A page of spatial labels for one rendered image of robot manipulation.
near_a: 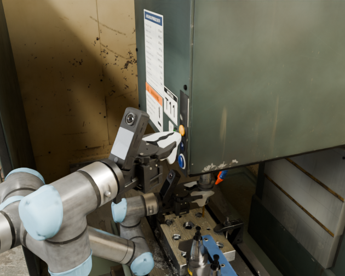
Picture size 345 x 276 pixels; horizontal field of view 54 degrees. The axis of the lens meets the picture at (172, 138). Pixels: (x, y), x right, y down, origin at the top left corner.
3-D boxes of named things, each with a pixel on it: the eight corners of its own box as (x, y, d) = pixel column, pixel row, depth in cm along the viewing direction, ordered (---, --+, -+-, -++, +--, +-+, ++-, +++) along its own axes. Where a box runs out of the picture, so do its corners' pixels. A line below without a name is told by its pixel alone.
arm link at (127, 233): (125, 260, 117) (123, 235, 112) (119, 238, 126) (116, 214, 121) (147, 254, 119) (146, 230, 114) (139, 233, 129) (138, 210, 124)
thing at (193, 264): (211, 265, 98) (212, 258, 96) (194, 274, 95) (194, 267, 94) (198, 251, 102) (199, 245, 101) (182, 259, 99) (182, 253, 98)
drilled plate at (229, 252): (179, 275, 126) (179, 265, 124) (156, 226, 151) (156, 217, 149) (234, 259, 133) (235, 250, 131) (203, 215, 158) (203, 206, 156)
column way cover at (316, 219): (324, 272, 133) (355, 157, 110) (257, 202, 173) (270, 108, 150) (334, 269, 134) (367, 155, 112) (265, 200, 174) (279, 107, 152)
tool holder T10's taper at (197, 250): (207, 257, 97) (208, 239, 94) (195, 264, 95) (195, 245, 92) (198, 248, 100) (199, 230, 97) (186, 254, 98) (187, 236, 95)
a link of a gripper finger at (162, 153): (165, 143, 73) (136, 159, 67) (165, 136, 73) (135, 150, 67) (182, 150, 71) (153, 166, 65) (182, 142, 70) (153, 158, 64)
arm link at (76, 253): (64, 243, 69) (57, 199, 64) (103, 269, 63) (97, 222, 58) (30, 267, 64) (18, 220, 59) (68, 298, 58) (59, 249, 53)
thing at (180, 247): (182, 256, 100) (182, 254, 99) (175, 243, 104) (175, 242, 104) (203, 250, 102) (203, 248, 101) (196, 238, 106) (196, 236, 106)
